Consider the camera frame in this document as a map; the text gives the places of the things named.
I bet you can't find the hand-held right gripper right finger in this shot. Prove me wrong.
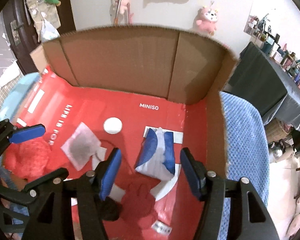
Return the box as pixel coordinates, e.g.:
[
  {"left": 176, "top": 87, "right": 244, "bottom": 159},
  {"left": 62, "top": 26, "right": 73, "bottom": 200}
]
[{"left": 180, "top": 147, "right": 278, "bottom": 240}]

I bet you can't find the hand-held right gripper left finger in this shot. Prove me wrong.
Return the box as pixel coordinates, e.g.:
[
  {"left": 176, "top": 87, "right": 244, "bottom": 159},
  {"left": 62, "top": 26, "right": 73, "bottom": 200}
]
[{"left": 22, "top": 147, "right": 123, "bottom": 240}]

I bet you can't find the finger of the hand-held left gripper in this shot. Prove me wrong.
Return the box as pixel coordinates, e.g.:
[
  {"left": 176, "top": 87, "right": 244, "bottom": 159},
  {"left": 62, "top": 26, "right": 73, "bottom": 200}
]
[
  {"left": 0, "top": 119, "right": 46, "bottom": 160},
  {"left": 0, "top": 168, "right": 69, "bottom": 233}
]

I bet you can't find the coral mesh bath pouf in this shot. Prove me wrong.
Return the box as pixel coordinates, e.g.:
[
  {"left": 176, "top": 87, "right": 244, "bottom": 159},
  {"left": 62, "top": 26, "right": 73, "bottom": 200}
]
[{"left": 2, "top": 137, "right": 53, "bottom": 178}]

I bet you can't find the white sachet with grey filling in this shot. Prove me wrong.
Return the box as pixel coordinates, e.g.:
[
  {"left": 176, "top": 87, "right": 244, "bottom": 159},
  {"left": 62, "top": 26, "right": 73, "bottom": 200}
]
[{"left": 61, "top": 122, "right": 102, "bottom": 171}]

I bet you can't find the blue and white pouch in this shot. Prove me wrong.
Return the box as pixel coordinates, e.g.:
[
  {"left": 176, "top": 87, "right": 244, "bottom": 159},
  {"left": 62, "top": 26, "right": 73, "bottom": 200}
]
[{"left": 135, "top": 127, "right": 176, "bottom": 180}]

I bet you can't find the black knit ball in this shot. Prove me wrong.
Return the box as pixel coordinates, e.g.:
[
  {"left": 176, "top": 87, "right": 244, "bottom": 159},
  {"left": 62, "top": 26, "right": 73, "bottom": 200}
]
[{"left": 100, "top": 197, "right": 123, "bottom": 222}]

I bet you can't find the red knit pouch with tag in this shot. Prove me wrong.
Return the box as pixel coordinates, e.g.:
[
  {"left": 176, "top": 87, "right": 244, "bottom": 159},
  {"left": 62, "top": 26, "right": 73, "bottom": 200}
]
[{"left": 122, "top": 180, "right": 173, "bottom": 235}]

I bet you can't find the cardboard box with red lining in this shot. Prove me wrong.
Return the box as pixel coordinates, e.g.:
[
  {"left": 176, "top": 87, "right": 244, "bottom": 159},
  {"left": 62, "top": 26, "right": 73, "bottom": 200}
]
[{"left": 2, "top": 24, "right": 243, "bottom": 240}]

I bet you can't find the light blue cloth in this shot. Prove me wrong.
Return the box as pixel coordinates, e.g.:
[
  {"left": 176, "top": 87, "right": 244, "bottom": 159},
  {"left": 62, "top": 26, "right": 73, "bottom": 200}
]
[{"left": 0, "top": 72, "right": 44, "bottom": 128}]

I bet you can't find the blue knit blanket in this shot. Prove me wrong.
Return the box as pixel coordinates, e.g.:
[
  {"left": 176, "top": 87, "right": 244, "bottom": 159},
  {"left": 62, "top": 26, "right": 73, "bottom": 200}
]
[{"left": 219, "top": 91, "right": 270, "bottom": 240}]

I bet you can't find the wicker basket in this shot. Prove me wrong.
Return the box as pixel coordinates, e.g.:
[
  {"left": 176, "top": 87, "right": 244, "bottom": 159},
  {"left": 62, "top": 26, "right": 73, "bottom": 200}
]
[{"left": 264, "top": 119, "right": 294, "bottom": 143}]

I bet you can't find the dark wooden door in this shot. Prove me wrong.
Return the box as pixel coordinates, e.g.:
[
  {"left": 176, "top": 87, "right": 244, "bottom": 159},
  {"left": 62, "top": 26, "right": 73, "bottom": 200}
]
[{"left": 1, "top": 0, "right": 77, "bottom": 74}]

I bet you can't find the clear plastic bag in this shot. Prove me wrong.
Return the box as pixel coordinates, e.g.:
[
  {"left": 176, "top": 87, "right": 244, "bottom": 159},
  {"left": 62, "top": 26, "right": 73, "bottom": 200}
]
[{"left": 41, "top": 17, "right": 61, "bottom": 43}]

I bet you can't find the table with dark cloth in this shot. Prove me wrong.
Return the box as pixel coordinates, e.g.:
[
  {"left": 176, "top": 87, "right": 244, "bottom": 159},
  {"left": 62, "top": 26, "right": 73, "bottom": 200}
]
[{"left": 224, "top": 41, "right": 300, "bottom": 139}]

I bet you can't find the beige hanging organiser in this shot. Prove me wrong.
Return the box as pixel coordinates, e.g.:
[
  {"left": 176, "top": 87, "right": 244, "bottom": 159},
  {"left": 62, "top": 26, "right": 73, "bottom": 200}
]
[{"left": 21, "top": 0, "right": 62, "bottom": 42}]

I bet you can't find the group of cosmetic bottles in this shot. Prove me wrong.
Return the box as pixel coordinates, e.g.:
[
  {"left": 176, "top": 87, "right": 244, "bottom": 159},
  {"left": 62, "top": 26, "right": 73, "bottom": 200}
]
[{"left": 244, "top": 14, "right": 300, "bottom": 93}]

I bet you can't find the pink plush toy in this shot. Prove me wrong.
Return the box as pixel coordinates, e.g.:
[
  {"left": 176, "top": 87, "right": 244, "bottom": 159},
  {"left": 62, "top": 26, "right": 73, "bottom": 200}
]
[{"left": 195, "top": 1, "right": 219, "bottom": 35}]

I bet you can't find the white stick with orange cap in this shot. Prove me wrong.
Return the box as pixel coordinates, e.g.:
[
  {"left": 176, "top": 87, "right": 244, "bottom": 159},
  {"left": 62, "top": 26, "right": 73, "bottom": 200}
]
[{"left": 114, "top": 0, "right": 127, "bottom": 25}]

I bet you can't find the pink plush doll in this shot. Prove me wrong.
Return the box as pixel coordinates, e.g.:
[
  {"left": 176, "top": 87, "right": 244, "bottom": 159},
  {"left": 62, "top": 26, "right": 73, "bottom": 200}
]
[{"left": 111, "top": 0, "right": 134, "bottom": 23}]

